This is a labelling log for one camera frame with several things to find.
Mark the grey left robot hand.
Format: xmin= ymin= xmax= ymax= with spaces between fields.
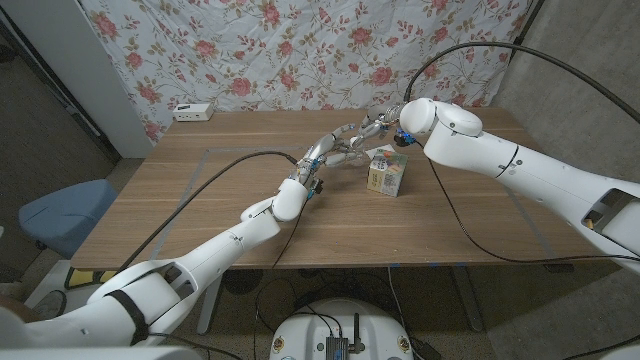
xmin=294 ymin=123 xmax=366 ymax=186

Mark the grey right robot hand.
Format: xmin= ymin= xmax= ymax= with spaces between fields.
xmin=349 ymin=104 xmax=404 ymax=150

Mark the colourful cardboard box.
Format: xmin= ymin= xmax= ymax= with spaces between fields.
xmin=366 ymin=149 xmax=410 ymax=198

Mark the floral backdrop cloth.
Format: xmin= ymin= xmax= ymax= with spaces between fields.
xmin=79 ymin=0 xmax=534 ymax=144

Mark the white power strip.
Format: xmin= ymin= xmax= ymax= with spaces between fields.
xmin=172 ymin=102 xmax=215 ymax=123

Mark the black round perforated disc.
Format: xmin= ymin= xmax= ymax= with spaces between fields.
xmin=222 ymin=269 xmax=264 ymax=295

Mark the black backdrop pole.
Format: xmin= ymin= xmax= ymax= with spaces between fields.
xmin=508 ymin=0 xmax=547 ymax=64

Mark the white robot torso base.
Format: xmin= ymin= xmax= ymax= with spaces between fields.
xmin=269 ymin=298 xmax=414 ymax=360

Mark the grey table leg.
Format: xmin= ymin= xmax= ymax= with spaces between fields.
xmin=452 ymin=264 xmax=485 ymax=334

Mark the white table leg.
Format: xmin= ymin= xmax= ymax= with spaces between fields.
xmin=196 ymin=274 xmax=225 ymax=336

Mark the black antenna module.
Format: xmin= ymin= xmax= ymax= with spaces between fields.
xmin=325 ymin=313 xmax=366 ymax=360

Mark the white partition panel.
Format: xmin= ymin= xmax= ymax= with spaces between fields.
xmin=0 ymin=0 xmax=155 ymax=160

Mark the blue stool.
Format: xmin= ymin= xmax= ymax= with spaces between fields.
xmin=18 ymin=178 xmax=119 ymax=260

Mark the yellow black floor mat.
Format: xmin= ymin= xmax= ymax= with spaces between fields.
xmin=66 ymin=267 xmax=117 ymax=290

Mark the white floor board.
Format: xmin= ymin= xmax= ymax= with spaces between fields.
xmin=22 ymin=259 xmax=71 ymax=311

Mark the grey sneaker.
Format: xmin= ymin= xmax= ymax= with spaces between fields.
xmin=33 ymin=289 xmax=69 ymax=320

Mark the person's bare leg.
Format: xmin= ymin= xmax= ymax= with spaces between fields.
xmin=0 ymin=294 xmax=34 ymax=324

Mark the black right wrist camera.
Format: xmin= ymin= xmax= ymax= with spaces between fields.
xmin=393 ymin=128 xmax=417 ymax=149

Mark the left arm thick black cable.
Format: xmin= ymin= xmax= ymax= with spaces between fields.
xmin=119 ymin=150 xmax=300 ymax=271

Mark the arm thick black cable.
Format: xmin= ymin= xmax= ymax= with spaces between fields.
xmin=403 ymin=41 xmax=640 ymax=125
xmin=119 ymin=150 xmax=300 ymax=271

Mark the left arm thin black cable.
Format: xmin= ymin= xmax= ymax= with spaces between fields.
xmin=252 ymin=202 xmax=307 ymax=360

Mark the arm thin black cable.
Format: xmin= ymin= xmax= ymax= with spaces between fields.
xmin=252 ymin=202 xmax=307 ymax=360
xmin=414 ymin=139 xmax=640 ymax=264

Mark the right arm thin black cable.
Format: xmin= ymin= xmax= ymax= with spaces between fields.
xmin=414 ymin=139 xmax=640 ymax=264

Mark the right arm thick black cable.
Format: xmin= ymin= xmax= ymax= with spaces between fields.
xmin=403 ymin=41 xmax=640 ymax=125

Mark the grey floor cable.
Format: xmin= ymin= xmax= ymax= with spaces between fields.
xmin=387 ymin=266 xmax=411 ymax=339

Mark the black floor cable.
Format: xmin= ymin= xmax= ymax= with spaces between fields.
xmin=253 ymin=276 xmax=304 ymax=335

